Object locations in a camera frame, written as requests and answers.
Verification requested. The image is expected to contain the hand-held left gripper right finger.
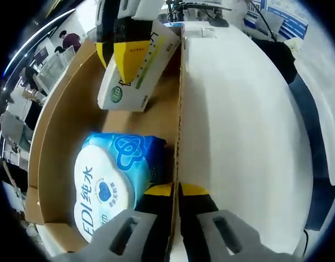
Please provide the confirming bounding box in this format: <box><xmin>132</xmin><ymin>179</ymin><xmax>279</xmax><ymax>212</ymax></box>
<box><xmin>178</xmin><ymin>182</ymin><xmax>298</xmax><ymax>262</ymax></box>

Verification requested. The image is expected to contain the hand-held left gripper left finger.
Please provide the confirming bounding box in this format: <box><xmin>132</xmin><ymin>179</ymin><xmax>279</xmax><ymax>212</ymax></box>
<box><xmin>50</xmin><ymin>182</ymin><xmax>174</xmax><ymax>262</ymax></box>

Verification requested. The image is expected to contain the silver cylinder bottle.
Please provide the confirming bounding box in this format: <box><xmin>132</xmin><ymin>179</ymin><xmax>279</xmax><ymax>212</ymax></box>
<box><xmin>183</xmin><ymin>26</ymin><xmax>217</xmax><ymax>38</ymax></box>

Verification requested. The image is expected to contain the blue wet wipes soft item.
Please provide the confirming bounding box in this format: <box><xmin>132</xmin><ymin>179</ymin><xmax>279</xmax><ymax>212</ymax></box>
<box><xmin>73</xmin><ymin>131</ymin><xmax>168</xmax><ymax>244</ymax></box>

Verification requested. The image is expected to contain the brown cardboard shoe box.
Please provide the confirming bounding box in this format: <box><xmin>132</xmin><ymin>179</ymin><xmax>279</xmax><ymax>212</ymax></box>
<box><xmin>25</xmin><ymin>26</ymin><xmax>184</xmax><ymax>262</ymax></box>

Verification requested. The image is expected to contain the black metal monitor stand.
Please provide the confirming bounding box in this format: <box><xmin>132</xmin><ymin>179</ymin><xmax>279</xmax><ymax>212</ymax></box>
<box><xmin>166</xmin><ymin>0</ymin><xmax>184</xmax><ymax>22</ymax></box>

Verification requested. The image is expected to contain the row of white office chairs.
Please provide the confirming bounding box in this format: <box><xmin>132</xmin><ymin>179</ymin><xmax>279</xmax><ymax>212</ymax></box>
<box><xmin>36</xmin><ymin>46</ymin><xmax>75</xmax><ymax>93</ymax></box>

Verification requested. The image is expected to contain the dark standing screen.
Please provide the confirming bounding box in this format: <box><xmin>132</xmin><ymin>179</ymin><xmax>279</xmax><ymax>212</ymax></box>
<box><xmin>35</xmin><ymin>45</ymin><xmax>52</xmax><ymax>62</ymax></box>

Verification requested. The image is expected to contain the dark cloth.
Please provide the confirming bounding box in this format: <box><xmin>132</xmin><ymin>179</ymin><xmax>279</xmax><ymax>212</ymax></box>
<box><xmin>252</xmin><ymin>37</ymin><xmax>298</xmax><ymax>85</ymax></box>

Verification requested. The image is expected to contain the blue white wall poster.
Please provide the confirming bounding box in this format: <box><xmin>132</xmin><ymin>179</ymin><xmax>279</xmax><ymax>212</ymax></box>
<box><xmin>248</xmin><ymin>0</ymin><xmax>310</xmax><ymax>39</ymax></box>

